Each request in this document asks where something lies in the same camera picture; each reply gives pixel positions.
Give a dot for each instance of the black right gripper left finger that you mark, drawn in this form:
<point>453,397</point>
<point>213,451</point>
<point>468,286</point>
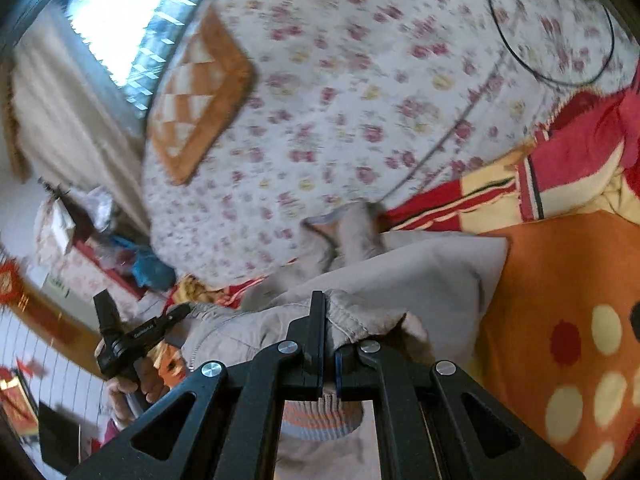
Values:
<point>221,422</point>

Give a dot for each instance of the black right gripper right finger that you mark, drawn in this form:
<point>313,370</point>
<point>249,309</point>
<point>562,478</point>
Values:
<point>436,422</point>

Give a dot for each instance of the beige grey jacket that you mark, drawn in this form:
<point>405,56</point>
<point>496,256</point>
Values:
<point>428,291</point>

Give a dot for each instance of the person's left hand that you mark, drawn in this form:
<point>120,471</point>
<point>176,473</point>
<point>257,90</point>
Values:
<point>118,388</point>

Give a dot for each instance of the blue plastic bag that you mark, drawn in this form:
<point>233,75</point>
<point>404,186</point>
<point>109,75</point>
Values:
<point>146,268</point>

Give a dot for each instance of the black monitor screen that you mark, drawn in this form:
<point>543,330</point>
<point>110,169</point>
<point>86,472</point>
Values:
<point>59,438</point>

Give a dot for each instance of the framed red picture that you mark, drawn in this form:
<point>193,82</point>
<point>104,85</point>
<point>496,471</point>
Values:
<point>18,408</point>

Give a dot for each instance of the red chinese knot decoration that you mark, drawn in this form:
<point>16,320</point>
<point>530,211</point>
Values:
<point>13,290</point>

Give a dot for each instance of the orange red yellow blanket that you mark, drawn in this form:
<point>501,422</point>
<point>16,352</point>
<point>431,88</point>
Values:
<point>557,343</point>

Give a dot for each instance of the beige curtain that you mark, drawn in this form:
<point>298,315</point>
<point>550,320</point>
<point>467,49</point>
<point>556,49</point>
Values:
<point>73,125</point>

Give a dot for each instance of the orange checkered cushion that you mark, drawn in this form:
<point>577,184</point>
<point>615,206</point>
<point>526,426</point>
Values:
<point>205,87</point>

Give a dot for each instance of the floral white bed sheet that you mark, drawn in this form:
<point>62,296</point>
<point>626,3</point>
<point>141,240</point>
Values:
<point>372,99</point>

